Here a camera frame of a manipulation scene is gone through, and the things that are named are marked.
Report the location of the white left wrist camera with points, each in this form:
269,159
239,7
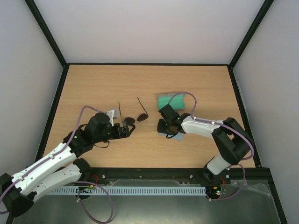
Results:
112,114

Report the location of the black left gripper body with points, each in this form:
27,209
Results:
115,135

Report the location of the grey felt glasses case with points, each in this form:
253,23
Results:
177,103

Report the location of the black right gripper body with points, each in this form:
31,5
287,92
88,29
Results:
162,126

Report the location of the blue cleaning cloth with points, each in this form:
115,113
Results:
178,136

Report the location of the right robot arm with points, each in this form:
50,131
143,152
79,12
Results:
231,139

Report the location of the green circuit board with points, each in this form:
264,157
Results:
219,190
87,188

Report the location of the right green circuit board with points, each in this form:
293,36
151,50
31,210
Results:
219,190

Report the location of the light blue slotted cable duct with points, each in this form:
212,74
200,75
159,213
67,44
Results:
145,191

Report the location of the black round sunglasses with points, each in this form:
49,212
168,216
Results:
135,117

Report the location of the left green circuit board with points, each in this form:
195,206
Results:
87,188

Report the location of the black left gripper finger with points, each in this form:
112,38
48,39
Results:
131,128
125,128

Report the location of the black aluminium frame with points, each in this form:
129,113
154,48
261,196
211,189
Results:
39,17

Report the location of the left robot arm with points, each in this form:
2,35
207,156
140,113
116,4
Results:
62,165

